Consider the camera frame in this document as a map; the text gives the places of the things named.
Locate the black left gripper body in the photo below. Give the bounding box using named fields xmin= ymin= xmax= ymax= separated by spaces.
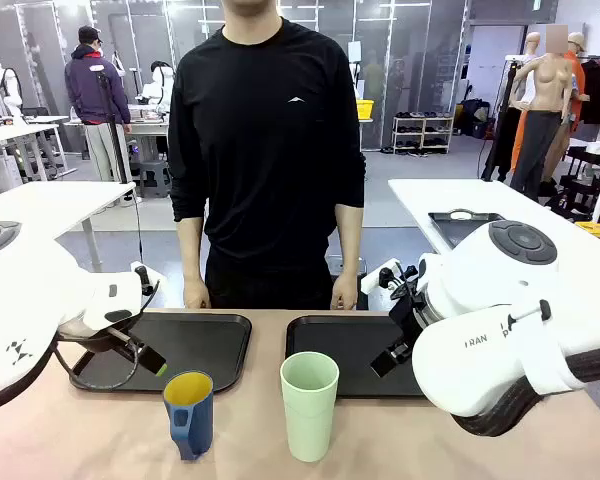
xmin=57 ymin=313 xmax=146 ymax=359

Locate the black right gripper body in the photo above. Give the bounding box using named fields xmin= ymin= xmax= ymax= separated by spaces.
xmin=388 ymin=292 xmax=430 ymax=352

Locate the tall light green cup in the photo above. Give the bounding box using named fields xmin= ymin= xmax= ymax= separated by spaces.
xmin=279 ymin=351 xmax=341 ymax=463

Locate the person's left forearm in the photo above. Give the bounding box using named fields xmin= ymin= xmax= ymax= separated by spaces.
xmin=333 ymin=202 xmax=364 ymax=281

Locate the person's right forearm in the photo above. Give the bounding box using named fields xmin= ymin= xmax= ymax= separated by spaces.
xmin=176 ymin=215 xmax=207 ymax=284

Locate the person's left hand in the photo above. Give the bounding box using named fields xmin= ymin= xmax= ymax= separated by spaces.
xmin=329 ymin=274 xmax=360 ymax=311

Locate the person's right hand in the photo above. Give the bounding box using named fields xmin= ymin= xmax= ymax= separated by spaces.
xmin=182 ymin=277 xmax=213 ymax=310

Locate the black plastic tray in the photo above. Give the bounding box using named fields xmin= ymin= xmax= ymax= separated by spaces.
xmin=69 ymin=312 xmax=253 ymax=395
xmin=285 ymin=314 xmax=431 ymax=400

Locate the blue mug yellow inside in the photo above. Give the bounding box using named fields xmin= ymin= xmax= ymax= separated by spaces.
xmin=162 ymin=370 xmax=215 ymax=462

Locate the grey step stool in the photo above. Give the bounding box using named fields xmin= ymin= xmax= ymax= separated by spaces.
xmin=131 ymin=158 xmax=174 ymax=199

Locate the white shoe rack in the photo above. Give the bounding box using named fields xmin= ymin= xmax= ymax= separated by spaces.
xmin=391 ymin=111 xmax=456 ymax=156

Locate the black tripod stand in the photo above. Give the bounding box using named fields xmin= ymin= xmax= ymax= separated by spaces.
xmin=94 ymin=69 xmax=132 ymax=185

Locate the white background desk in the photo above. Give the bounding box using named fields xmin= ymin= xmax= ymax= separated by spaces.
xmin=0 ymin=121 xmax=71 ymax=184

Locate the black utility cart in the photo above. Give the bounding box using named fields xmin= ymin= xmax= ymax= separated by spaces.
xmin=543 ymin=143 xmax=600 ymax=222

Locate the person in black shirt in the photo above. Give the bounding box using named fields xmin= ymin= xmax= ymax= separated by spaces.
xmin=167 ymin=0 xmax=367 ymax=311

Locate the man in purple jacket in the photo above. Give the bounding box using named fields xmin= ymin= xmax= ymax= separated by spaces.
xmin=63 ymin=25 xmax=133 ymax=184

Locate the beige mannequin with dark trousers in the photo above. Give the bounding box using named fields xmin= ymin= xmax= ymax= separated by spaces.
xmin=508 ymin=24 xmax=577 ymax=201

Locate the white mannequin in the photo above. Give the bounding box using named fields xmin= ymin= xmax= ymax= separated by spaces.
xmin=509 ymin=31 xmax=544 ymax=114

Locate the figure in orange clothes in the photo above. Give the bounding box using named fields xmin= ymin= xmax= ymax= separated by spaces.
xmin=563 ymin=31 xmax=590 ymax=135

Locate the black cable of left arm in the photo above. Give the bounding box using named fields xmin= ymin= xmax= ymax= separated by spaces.
xmin=53 ymin=287 xmax=162 ymax=392

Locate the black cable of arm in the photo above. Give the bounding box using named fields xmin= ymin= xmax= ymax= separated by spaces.
xmin=451 ymin=343 xmax=600 ymax=439
xmin=53 ymin=287 xmax=162 ymax=392

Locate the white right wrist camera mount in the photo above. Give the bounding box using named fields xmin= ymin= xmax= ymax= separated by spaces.
xmin=359 ymin=257 xmax=426 ymax=301

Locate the black tray with handle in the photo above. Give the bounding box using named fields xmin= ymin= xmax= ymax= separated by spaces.
xmin=427 ymin=209 xmax=507 ymax=250

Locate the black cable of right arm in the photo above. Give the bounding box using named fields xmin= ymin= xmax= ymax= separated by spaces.
xmin=451 ymin=343 xmax=600 ymax=439

